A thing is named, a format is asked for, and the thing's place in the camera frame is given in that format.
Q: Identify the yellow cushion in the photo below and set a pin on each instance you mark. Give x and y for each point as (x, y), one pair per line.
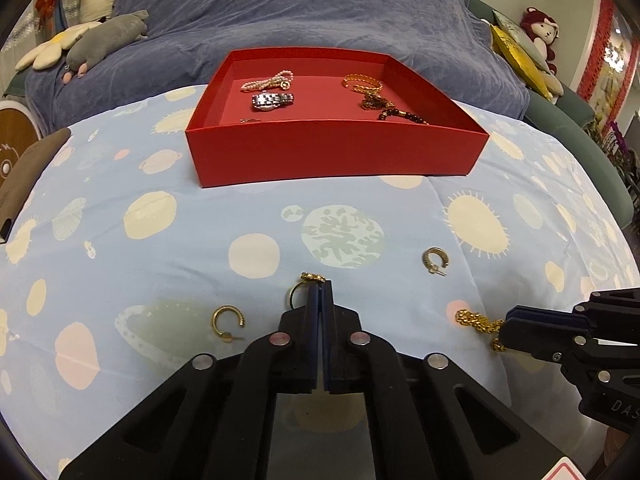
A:
(520, 60)

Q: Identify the red hanging decoration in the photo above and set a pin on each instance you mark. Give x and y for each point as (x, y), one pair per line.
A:
(602, 25)

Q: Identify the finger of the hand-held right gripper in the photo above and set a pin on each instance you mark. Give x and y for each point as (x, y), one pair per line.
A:
(535, 341)
(535, 317)

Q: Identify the round white device wooden disc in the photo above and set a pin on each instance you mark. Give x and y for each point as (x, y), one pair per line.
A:
(15, 145)

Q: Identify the green sofa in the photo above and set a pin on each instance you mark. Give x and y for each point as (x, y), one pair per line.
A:
(565, 125)

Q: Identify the red cardboard box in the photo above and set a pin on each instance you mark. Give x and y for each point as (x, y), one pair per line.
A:
(325, 155)

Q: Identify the grey plush toy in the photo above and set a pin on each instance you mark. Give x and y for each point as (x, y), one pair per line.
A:
(105, 37)

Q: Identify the potted plant purple flowers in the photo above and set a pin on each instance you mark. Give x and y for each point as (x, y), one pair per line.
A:
(617, 135)

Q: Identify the blue sofa cover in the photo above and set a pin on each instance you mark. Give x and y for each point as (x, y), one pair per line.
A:
(300, 5)

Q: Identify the gold hoop earring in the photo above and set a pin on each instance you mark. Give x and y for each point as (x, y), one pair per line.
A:
(426, 260)
(217, 322)

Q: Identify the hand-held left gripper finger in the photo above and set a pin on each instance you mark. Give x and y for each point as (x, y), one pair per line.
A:
(314, 335)
(326, 335)

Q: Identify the light blue printed tablecloth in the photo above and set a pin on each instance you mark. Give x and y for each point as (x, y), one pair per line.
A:
(200, 220)

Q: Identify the grey-green cushion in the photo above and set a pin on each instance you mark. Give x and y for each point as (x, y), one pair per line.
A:
(515, 30)

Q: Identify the dark red monkey plush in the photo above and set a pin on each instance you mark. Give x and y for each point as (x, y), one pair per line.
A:
(542, 30)

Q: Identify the beige plush toy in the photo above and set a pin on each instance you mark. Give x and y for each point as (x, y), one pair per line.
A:
(554, 85)

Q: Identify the cream flower-shaped cushion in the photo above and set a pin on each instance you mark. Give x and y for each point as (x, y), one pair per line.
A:
(45, 50)

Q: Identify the silver watch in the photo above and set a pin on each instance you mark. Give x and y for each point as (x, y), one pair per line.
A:
(272, 101)

